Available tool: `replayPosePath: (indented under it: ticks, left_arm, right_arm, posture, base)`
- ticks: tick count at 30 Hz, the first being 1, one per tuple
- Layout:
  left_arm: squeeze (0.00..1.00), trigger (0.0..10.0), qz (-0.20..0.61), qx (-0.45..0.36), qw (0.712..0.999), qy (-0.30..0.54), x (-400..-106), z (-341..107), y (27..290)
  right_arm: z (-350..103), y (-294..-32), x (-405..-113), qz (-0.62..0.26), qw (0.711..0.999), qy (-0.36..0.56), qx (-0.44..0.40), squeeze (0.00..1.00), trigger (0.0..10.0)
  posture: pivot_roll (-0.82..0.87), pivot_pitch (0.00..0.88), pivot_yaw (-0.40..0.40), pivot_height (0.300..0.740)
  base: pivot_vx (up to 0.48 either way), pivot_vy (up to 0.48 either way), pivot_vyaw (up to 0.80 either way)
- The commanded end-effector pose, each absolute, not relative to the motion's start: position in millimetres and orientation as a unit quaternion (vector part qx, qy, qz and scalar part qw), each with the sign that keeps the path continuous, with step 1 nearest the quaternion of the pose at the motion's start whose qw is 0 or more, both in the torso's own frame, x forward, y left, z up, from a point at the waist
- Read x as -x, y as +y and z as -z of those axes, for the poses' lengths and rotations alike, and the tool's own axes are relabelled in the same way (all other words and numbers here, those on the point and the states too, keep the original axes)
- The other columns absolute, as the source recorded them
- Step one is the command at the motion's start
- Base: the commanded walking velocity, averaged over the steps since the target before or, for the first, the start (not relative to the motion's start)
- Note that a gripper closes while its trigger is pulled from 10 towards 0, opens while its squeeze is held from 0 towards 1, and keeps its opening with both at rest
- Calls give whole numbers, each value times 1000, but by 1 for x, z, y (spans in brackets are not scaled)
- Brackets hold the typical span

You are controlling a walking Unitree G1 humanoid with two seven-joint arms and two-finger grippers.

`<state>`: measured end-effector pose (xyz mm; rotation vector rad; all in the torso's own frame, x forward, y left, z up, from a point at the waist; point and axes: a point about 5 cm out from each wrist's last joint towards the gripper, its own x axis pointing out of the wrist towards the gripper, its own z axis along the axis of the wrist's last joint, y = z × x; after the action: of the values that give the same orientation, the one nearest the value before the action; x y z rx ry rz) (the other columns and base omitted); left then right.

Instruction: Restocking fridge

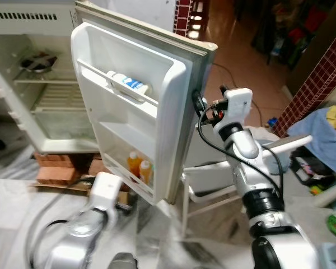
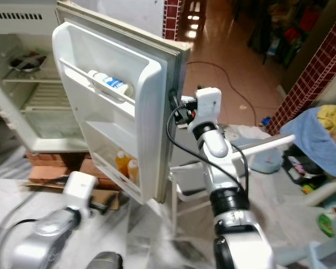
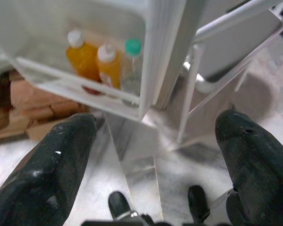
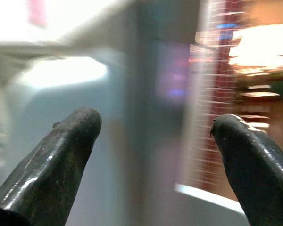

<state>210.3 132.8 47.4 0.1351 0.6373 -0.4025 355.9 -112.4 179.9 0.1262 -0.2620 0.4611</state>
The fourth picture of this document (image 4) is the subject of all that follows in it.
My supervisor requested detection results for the red mesh rack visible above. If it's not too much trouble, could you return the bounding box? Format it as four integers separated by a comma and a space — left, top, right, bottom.
190, 0, 242, 197

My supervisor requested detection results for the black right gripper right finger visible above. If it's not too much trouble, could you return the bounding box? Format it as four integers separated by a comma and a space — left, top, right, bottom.
210, 114, 283, 226

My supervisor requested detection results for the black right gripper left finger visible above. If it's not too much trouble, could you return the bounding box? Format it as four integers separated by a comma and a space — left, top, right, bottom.
0, 106, 102, 226

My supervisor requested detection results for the silver fridge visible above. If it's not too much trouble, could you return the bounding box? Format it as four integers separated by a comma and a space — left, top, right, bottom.
0, 0, 248, 226

